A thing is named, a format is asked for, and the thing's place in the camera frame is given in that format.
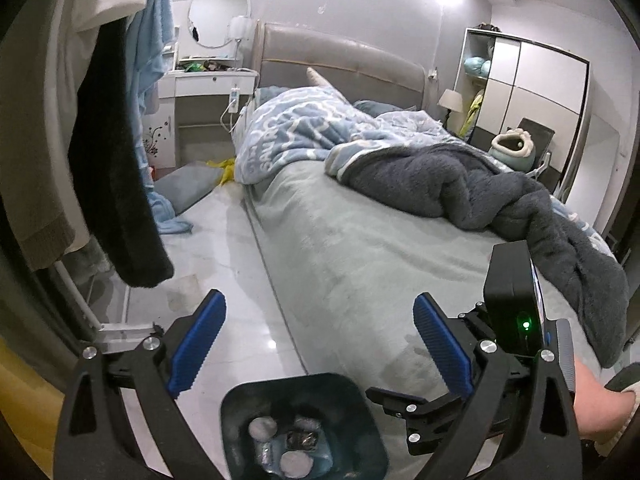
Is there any white wardrobe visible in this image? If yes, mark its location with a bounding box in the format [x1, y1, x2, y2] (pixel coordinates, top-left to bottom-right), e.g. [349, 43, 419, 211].
[452, 27, 594, 196]

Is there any dark grey fleece blanket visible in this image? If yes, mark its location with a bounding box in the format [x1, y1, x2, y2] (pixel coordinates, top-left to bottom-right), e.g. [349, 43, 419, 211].
[345, 142, 630, 369]

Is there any yellow garment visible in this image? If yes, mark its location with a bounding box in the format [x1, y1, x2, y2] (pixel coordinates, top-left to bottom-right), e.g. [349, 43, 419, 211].
[462, 90, 486, 139]

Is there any light blue bathrobe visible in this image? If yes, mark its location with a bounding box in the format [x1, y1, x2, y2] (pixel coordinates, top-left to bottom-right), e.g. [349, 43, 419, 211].
[122, 0, 194, 236]

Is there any black snack bag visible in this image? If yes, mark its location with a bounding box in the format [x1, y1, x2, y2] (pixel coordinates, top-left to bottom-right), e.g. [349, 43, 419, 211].
[285, 430, 321, 454]

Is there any black chair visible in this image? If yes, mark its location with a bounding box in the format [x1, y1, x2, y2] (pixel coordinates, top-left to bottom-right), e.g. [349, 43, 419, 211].
[515, 117, 564, 194]

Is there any grey padded headboard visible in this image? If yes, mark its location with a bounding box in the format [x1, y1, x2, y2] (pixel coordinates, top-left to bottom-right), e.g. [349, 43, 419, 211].
[252, 21, 427, 116]

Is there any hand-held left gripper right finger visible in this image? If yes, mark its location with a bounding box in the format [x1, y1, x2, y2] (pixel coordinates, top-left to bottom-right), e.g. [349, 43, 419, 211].
[412, 293, 585, 480]

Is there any round mirror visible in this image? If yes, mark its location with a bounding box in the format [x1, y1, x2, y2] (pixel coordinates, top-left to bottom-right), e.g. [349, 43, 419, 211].
[187, 0, 250, 49]

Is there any light blue plush toy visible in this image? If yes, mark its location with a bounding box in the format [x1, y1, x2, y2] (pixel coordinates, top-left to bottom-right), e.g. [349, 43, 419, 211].
[462, 42, 496, 80]

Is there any white dressing table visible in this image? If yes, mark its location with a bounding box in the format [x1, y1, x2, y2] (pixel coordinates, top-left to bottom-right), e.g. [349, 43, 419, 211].
[145, 42, 261, 171]

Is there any white clothes rack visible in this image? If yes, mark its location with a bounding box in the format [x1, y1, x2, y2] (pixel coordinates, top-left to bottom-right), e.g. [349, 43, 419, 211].
[52, 260, 166, 349]

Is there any olive knit cardigan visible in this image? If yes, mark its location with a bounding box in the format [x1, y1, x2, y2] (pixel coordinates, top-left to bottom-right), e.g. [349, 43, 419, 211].
[0, 10, 94, 274]

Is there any bed with grey-green sheet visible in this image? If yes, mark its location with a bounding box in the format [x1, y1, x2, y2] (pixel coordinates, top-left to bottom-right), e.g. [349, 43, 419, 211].
[234, 85, 631, 480]

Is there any dark trash bin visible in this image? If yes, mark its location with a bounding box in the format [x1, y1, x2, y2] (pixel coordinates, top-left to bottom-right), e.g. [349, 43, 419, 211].
[220, 372, 390, 480]

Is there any yellow cloth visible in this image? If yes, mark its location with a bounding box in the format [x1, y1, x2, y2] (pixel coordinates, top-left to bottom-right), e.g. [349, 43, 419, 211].
[207, 159, 236, 186]

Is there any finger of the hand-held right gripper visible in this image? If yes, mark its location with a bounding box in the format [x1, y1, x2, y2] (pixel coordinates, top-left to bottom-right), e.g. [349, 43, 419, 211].
[366, 386, 464, 416]
[406, 402, 467, 457]

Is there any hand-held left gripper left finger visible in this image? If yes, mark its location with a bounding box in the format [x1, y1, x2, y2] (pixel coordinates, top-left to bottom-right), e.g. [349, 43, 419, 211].
[52, 288, 227, 480]

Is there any blue patterned blanket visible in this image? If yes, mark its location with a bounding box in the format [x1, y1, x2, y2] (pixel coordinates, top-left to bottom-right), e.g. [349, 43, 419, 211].
[234, 86, 614, 249]

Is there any black fleece garment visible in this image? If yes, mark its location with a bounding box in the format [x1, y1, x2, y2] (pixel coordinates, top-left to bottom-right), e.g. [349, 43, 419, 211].
[67, 15, 175, 289]

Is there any person's right forearm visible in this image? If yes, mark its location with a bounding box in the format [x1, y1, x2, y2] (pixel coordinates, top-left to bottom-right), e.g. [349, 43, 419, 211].
[574, 357, 640, 456]

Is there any grey-blue pillow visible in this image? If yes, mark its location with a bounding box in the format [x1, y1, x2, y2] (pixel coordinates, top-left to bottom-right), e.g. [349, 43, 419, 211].
[354, 100, 416, 116]

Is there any beige shade bedside lamp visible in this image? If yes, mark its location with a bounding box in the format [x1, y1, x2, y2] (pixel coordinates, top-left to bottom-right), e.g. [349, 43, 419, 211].
[439, 89, 466, 134]

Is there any grey floor cushion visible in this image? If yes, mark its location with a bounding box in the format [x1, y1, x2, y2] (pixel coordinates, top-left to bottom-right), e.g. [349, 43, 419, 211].
[152, 161, 226, 214]

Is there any blue wet wipe packet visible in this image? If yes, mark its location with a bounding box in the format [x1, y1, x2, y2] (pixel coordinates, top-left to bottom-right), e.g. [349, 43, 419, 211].
[254, 441, 281, 473]

